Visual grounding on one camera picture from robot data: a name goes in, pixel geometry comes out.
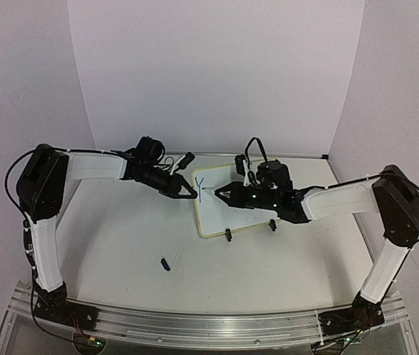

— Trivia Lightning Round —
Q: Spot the white marker pen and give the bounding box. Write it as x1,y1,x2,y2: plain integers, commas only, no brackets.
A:
202,187,230,197

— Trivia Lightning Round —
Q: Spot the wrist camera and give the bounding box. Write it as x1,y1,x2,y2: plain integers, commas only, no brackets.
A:
167,152,195,175
235,155,257,186

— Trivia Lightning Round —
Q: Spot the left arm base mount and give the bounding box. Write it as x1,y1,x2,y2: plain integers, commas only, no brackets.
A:
33,294,98,331

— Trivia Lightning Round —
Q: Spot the black right board stand foot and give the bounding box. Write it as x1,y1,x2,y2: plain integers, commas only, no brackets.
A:
269,219,277,231

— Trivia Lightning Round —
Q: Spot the blue marker cap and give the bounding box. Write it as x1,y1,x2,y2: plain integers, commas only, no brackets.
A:
161,258,171,271

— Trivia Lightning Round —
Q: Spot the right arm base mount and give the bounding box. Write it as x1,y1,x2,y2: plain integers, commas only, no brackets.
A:
318,297,385,336

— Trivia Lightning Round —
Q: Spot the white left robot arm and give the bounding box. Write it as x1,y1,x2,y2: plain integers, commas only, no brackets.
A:
16,136,198,322

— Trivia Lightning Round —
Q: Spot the black board stand foot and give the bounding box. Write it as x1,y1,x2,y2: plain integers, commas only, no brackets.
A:
269,219,277,231
224,229,232,243

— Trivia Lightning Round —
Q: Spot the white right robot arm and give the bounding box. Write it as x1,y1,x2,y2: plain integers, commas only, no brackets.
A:
214,155,419,305

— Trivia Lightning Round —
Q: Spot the black right camera cable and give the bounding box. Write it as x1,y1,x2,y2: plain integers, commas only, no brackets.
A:
244,137,269,163

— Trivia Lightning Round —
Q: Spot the white whiteboard yellow rim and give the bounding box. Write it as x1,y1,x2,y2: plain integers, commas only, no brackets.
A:
191,164,280,237

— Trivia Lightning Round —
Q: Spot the black left board stand foot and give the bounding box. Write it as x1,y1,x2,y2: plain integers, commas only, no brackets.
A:
224,229,232,243

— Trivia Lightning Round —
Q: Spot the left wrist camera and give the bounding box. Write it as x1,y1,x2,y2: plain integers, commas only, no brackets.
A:
167,152,195,175

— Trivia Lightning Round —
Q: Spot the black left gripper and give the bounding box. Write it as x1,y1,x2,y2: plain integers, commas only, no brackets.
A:
137,162,198,197

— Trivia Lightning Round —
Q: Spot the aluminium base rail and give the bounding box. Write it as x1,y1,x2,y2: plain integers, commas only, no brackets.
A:
9,285,418,354

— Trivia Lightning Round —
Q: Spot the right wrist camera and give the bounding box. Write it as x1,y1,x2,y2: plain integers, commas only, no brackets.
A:
235,155,257,186

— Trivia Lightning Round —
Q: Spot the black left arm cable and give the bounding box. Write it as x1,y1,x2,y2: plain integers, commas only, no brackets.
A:
4,146,129,326

